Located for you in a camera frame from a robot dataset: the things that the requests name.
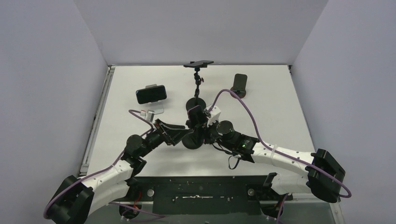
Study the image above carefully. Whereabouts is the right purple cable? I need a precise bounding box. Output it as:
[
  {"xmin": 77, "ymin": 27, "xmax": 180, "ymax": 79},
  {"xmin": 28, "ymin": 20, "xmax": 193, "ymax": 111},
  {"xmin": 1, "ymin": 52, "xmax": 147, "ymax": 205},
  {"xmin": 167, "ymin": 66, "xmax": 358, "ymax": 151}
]
[{"xmin": 207, "ymin": 89, "xmax": 353, "ymax": 224}]

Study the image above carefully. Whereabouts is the tall black tripod stand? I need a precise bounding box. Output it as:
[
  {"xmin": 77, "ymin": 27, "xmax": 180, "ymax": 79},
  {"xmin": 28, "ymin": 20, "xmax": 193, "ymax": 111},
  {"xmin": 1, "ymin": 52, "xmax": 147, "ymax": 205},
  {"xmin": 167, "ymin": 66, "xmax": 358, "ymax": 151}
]
[{"xmin": 185, "ymin": 68, "xmax": 206, "ymax": 111}]

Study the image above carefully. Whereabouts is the phone on white stand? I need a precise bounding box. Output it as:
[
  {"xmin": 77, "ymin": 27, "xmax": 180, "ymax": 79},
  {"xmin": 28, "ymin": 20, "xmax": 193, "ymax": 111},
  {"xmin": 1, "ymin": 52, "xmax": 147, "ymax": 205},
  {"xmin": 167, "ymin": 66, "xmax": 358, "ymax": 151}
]
[{"xmin": 135, "ymin": 85, "xmax": 167, "ymax": 105}]

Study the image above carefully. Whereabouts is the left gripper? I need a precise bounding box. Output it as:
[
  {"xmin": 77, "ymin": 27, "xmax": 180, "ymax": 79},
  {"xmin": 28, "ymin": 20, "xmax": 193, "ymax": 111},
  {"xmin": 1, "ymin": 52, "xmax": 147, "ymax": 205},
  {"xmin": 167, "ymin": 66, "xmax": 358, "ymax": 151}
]
[{"xmin": 139, "ymin": 119, "xmax": 190, "ymax": 158}]

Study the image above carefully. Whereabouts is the white metal phone stand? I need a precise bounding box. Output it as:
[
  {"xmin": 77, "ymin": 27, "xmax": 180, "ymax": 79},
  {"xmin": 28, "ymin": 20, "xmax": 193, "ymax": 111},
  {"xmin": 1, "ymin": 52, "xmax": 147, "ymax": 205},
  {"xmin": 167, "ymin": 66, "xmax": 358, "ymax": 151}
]
[{"xmin": 145, "ymin": 84, "xmax": 167, "ymax": 114}]

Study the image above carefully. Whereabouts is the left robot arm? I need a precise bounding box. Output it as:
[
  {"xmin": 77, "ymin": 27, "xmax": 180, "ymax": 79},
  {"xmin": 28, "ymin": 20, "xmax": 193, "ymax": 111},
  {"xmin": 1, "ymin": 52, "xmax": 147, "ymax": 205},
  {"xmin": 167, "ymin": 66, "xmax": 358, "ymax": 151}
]
[{"xmin": 43, "ymin": 119, "xmax": 194, "ymax": 224}]

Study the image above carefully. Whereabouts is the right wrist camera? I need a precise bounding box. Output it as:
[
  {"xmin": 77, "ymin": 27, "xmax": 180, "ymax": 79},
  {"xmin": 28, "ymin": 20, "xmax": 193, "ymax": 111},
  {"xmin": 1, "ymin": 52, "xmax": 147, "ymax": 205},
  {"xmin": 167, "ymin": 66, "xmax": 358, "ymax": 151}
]
[{"xmin": 204, "ymin": 104, "xmax": 221, "ymax": 127}]

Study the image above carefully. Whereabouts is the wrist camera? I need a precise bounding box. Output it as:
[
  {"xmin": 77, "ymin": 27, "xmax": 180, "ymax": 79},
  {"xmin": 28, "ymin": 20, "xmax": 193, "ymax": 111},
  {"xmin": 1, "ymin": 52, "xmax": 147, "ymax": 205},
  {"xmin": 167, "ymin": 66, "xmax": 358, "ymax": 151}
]
[
  {"xmin": 204, "ymin": 104, "xmax": 221, "ymax": 127},
  {"xmin": 140, "ymin": 110, "xmax": 155, "ymax": 123}
]

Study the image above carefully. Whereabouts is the black round base stand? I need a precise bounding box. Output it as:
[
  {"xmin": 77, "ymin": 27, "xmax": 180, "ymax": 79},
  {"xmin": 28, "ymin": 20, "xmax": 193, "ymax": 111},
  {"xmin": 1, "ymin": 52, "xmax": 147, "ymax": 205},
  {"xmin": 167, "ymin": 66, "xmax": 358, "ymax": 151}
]
[{"xmin": 182, "ymin": 126, "xmax": 205, "ymax": 150}]

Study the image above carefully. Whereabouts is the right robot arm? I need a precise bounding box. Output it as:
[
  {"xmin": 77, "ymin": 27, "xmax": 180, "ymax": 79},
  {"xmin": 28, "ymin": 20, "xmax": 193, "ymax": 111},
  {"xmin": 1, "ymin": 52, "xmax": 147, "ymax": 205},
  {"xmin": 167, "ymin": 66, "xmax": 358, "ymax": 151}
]
[{"xmin": 198, "ymin": 120, "xmax": 346, "ymax": 203}]

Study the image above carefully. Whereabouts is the purple cable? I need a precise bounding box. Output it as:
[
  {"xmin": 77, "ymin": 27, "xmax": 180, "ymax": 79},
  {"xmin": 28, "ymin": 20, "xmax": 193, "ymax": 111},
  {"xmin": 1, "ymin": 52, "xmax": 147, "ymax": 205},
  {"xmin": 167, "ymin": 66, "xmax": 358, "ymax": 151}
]
[
  {"xmin": 43, "ymin": 109, "xmax": 154, "ymax": 220},
  {"xmin": 207, "ymin": 89, "xmax": 353, "ymax": 224}
]

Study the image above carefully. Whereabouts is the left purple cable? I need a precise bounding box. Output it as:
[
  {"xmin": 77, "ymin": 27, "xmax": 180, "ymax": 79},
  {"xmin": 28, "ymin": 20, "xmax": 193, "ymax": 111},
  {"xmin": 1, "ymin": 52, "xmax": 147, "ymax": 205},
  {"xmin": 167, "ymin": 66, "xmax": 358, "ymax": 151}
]
[{"xmin": 43, "ymin": 109, "xmax": 154, "ymax": 220}]

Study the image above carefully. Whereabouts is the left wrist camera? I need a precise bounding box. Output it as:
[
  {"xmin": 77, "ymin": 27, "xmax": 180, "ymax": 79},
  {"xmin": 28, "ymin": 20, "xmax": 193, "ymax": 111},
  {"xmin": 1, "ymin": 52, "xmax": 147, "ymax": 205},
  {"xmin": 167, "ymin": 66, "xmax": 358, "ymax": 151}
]
[{"xmin": 140, "ymin": 110, "xmax": 155, "ymax": 123}]

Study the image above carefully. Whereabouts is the wooden base phone stand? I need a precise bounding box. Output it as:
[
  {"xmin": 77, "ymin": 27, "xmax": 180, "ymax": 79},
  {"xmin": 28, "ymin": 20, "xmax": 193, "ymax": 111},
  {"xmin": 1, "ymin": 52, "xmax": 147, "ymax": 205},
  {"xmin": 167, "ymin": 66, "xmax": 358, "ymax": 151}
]
[{"xmin": 230, "ymin": 73, "xmax": 248, "ymax": 98}]

